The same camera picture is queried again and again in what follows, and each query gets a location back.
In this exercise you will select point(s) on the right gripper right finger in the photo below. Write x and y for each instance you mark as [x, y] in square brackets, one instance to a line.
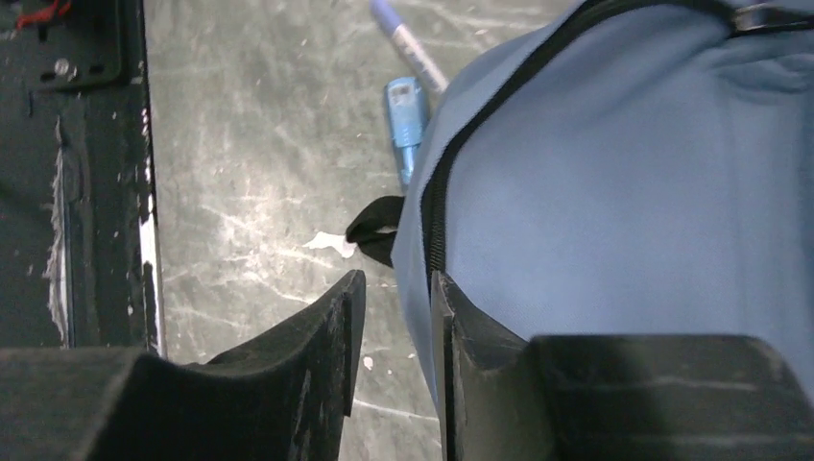
[609, 397]

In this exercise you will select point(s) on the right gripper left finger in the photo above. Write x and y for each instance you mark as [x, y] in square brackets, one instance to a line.
[283, 395]

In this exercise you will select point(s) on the blue-grey backpack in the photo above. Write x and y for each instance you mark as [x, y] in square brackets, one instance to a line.
[633, 167]

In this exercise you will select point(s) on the blue pen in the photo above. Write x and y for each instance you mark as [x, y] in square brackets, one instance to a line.
[408, 46]

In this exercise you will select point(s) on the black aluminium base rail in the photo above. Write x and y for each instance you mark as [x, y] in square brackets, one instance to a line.
[79, 246]

